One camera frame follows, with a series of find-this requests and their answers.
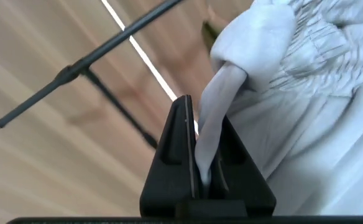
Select black clothes rack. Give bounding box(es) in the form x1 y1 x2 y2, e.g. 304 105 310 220
0 0 185 150

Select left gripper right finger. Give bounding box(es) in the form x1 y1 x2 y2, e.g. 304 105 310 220
211 114 277 217

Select beige curtain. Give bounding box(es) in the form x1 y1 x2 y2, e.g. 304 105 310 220
0 0 254 218

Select green shirt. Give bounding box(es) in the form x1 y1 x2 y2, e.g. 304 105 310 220
201 21 221 52

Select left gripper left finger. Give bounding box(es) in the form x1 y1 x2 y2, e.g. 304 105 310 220
139 95 201 218

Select pale grey shorts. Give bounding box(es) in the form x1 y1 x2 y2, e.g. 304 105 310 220
195 0 363 216

